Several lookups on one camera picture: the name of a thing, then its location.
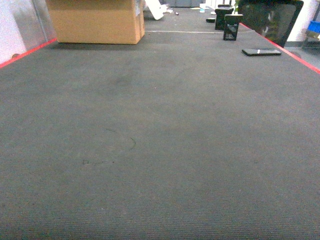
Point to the black mesh office chair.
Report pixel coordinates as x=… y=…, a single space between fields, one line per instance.
x=272 y=19

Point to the large cardboard box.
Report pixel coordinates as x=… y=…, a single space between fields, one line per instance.
x=97 y=21

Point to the near black stand box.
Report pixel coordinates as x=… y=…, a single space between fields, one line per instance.
x=231 y=25

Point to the small black flat device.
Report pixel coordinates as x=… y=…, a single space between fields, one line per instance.
x=211 y=20

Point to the black stand box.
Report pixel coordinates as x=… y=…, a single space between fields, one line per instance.
x=220 y=17
x=231 y=25

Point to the black smartphone on table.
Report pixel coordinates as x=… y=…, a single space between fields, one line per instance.
x=256 y=52

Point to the far black stand box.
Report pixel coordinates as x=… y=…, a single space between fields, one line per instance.
x=220 y=17

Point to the white board leaning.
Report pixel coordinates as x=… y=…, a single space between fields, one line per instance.
x=156 y=8

